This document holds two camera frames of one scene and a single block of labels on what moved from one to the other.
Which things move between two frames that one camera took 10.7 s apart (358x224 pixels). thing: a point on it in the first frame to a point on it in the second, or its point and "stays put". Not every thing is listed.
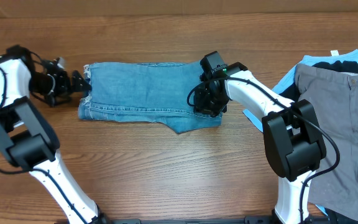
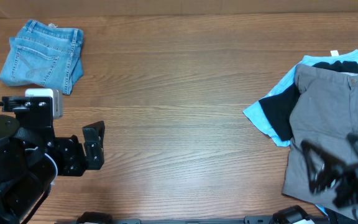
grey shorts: [346, 104] stays put
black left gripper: [68, 88] to [94, 148]
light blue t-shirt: [289, 78] stays put
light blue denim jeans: [147, 93] to [43, 54]
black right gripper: [200, 106] to [342, 175]
